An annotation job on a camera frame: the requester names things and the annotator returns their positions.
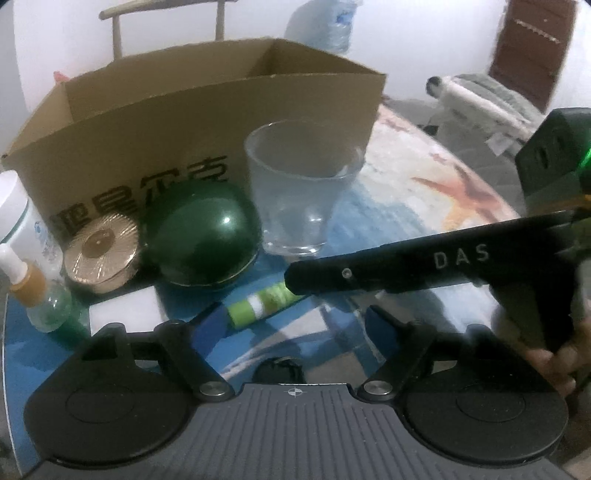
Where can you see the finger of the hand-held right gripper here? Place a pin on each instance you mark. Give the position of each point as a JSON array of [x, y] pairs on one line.
[[323, 277]]

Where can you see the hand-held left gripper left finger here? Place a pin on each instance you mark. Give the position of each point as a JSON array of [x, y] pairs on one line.
[[210, 332]]

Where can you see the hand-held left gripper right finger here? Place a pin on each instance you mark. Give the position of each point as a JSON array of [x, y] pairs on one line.
[[378, 334]]

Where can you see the green lip balm stick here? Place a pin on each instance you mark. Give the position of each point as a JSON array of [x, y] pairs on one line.
[[258, 307]]

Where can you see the clear glass cup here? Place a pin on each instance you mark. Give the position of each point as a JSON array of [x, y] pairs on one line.
[[300, 194]]

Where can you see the white cap bottle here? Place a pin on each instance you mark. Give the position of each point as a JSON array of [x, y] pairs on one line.
[[27, 221]]

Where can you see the brown cardboard box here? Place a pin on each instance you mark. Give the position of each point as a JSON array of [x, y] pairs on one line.
[[138, 120]]

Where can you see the person's right hand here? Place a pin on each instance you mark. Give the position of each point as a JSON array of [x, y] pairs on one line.
[[554, 369]]

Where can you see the black key fob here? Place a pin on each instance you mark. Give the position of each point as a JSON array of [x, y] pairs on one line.
[[279, 371]]

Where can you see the printed tablecloth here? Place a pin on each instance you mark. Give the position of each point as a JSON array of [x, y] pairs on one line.
[[438, 184]]

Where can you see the white charger block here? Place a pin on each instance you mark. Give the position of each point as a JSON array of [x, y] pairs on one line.
[[124, 311]]

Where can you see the dark green dome container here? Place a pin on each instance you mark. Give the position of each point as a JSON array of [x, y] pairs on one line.
[[198, 235]]

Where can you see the round gold compact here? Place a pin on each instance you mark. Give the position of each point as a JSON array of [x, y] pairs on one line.
[[99, 249]]

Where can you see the white and grey bundle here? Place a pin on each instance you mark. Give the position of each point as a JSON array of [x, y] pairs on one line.
[[480, 101]]

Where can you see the green dropper bottle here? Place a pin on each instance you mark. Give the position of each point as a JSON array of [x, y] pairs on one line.
[[46, 304]]

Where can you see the brown door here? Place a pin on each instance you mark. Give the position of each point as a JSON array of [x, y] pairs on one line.
[[526, 50]]

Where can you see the large blue water bottle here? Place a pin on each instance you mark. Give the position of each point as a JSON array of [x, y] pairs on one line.
[[332, 23]]

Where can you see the wooden chair with black seat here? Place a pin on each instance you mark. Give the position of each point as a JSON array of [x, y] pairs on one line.
[[117, 37]]

